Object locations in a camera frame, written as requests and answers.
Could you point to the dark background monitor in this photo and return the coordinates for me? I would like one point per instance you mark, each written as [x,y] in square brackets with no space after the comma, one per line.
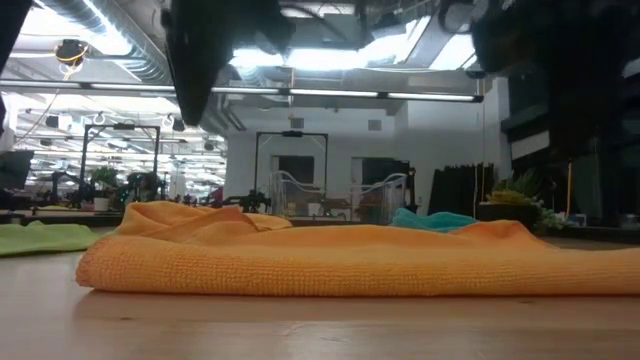
[12,167]

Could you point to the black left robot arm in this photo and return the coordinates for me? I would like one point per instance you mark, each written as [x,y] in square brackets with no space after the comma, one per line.
[10,30]

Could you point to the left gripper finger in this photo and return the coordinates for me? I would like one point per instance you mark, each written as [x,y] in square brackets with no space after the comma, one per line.
[195,60]

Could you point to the person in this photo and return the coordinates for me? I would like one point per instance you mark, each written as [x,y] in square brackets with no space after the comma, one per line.
[145,187]

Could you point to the long LED light bar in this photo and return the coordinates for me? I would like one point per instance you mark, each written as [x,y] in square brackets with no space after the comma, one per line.
[325,92]

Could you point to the potted succulent plant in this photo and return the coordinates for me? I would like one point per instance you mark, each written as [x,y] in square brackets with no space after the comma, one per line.
[515,205]

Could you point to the black curtain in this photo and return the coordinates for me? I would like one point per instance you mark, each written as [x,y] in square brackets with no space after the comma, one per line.
[460,187]

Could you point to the teal microfiber towel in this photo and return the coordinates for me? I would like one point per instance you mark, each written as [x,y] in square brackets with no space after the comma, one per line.
[430,220]

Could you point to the small white blue box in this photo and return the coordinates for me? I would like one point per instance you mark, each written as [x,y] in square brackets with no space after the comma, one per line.
[580,219]

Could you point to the background plant white pot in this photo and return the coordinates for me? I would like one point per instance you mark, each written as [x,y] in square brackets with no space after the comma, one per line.
[102,182]

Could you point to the black background rig frame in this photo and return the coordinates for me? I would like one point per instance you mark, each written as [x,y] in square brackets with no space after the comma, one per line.
[85,150]
[257,160]

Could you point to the green microfiber towel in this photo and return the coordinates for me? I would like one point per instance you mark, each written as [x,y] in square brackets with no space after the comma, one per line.
[45,237]

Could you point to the grey wall vent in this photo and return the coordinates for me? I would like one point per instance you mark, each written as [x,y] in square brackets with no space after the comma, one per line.
[374,125]
[297,123]

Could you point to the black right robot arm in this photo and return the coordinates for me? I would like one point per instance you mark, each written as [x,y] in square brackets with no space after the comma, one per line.
[600,50]

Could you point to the black ceiling camera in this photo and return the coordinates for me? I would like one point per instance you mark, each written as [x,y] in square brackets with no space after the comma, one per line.
[475,74]

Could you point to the black aluminium table frame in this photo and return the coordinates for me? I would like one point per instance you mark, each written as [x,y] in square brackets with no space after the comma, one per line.
[600,234]

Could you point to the clear plastic bin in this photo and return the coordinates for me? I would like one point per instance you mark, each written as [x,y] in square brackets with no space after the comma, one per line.
[280,195]

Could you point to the orange microfiber towel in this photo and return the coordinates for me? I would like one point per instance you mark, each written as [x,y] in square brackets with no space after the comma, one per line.
[190,215]
[350,260]

